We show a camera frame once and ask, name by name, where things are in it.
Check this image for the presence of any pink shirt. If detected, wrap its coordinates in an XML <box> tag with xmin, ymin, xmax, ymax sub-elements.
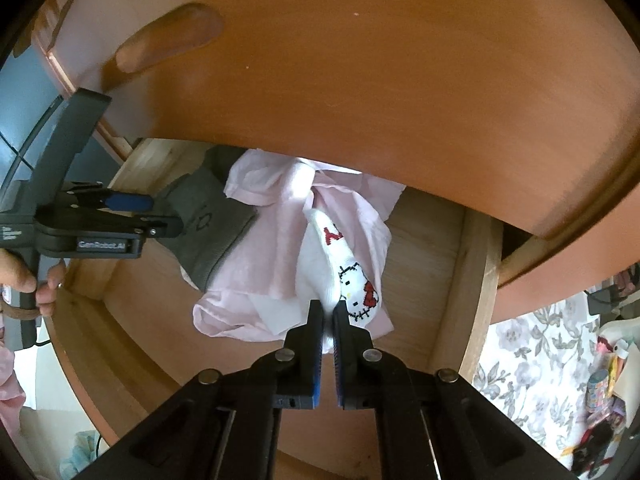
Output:
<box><xmin>192</xmin><ymin>150</ymin><xmax>408</xmax><ymax>343</ymax></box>

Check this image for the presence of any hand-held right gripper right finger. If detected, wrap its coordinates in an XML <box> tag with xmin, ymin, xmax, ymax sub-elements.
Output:
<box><xmin>332</xmin><ymin>300</ymin><xmax>576</xmax><ymax>480</ymax></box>

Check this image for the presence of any grey sock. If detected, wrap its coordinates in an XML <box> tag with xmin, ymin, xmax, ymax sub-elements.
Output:
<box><xmin>162</xmin><ymin>164</ymin><xmax>259</xmax><ymax>292</ymax></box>

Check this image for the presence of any white cartoon cat sock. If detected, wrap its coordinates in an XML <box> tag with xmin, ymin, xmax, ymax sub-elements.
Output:
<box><xmin>295</xmin><ymin>207</ymin><xmax>383</xmax><ymax>356</ymax></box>

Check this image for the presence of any wooden nightstand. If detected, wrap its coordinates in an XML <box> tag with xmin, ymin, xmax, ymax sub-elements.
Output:
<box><xmin>12</xmin><ymin>0</ymin><xmax>640</xmax><ymax>325</ymax></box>

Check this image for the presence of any person's left hand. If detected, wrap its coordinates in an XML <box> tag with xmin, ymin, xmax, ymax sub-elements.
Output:
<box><xmin>0</xmin><ymin>249</ymin><xmax>68</xmax><ymax>321</ymax></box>

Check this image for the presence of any dark refrigerator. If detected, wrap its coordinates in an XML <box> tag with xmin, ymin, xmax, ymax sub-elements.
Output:
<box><xmin>0</xmin><ymin>55</ymin><xmax>68</xmax><ymax>186</ymax></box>

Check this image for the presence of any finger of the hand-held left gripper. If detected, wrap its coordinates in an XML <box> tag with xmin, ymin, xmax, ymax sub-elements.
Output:
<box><xmin>66</xmin><ymin>182</ymin><xmax>154</xmax><ymax>213</ymax></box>
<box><xmin>134</xmin><ymin>215</ymin><xmax>182</xmax><ymax>240</ymax></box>

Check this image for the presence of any floral blanket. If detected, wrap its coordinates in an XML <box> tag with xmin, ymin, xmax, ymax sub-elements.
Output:
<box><xmin>470</xmin><ymin>290</ymin><xmax>640</xmax><ymax>461</ymax></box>

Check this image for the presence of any person's pink clothing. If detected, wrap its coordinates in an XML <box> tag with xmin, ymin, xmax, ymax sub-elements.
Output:
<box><xmin>0</xmin><ymin>345</ymin><xmax>26</xmax><ymax>403</ymax></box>

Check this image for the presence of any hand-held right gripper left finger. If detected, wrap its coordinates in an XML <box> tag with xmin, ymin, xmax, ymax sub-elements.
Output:
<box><xmin>97</xmin><ymin>300</ymin><xmax>326</xmax><ymax>480</ymax></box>

